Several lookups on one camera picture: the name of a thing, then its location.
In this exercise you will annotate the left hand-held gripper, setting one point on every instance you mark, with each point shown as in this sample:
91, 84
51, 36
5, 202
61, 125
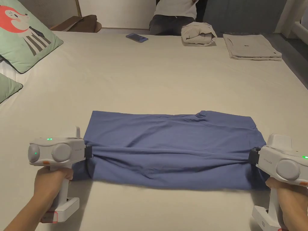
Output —
60, 151

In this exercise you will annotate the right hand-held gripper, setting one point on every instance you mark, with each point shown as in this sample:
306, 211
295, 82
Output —
281, 158

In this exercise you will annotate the plain green cushion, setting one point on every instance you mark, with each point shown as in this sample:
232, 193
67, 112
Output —
7, 87

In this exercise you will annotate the person's left hand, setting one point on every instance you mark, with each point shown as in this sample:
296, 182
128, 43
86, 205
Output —
51, 185

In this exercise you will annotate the person's right forearm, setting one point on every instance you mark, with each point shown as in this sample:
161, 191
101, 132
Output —
296, 225

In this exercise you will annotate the bed with beige sheet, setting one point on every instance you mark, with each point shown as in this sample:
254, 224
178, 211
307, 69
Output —
149, 77

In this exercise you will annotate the dark blue shirt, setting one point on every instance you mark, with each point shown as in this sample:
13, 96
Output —
168, 149

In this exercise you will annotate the folded beige garment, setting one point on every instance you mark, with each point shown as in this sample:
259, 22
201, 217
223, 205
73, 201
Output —
251, 47

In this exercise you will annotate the green cushion with fox print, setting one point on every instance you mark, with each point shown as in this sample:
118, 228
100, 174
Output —
24, 33

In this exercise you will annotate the blue phone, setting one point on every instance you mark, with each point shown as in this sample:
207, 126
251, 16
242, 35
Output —
136, 37

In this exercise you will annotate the person's left forearm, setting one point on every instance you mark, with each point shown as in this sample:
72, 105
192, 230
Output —
24, 215

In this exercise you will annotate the bunched beige garment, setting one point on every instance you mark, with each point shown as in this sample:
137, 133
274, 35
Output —
197, 33

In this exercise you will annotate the person's right hand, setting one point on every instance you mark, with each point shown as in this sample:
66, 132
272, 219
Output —
292, 199

